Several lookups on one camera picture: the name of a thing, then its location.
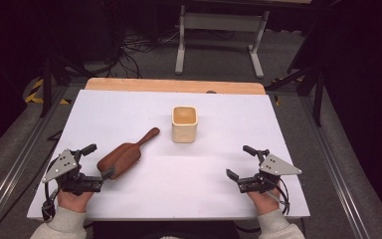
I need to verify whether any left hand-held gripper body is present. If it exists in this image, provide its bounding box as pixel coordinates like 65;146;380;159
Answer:
41;148;103;196

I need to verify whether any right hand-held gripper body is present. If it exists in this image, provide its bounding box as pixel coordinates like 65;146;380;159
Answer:
238;148;303;194

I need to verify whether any wooden hairbrush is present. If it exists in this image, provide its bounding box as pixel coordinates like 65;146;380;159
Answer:
96;126;161;181

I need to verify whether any square wooden cup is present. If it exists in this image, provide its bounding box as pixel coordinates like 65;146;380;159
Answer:
171;105;199;144

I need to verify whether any person's right hand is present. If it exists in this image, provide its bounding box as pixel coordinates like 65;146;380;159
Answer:
247;183;284;216

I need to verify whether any person's left hand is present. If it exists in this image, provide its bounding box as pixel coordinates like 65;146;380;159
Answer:
57;188;96;214

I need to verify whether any white board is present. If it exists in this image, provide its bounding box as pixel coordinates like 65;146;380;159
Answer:
26;89;311;221

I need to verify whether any black metal stand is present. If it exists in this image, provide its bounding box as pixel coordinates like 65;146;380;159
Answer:
35;0;91;119
266;19;326;127

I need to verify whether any wooden table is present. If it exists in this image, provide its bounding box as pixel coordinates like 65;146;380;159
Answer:
85;78;267;96

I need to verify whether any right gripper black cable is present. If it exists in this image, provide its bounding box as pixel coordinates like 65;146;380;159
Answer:
267;178;291;216

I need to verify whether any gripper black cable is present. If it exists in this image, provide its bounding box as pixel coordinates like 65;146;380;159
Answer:
267;178;291;216
41;158;64;222

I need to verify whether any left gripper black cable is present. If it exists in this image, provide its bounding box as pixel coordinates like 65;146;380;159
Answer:
41;158;64;222

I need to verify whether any tangle of black floor cables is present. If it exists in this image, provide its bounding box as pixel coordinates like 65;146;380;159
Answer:
83;28;183;80

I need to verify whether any white metal table frame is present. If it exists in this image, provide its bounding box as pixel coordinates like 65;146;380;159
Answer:
174;4;271;80

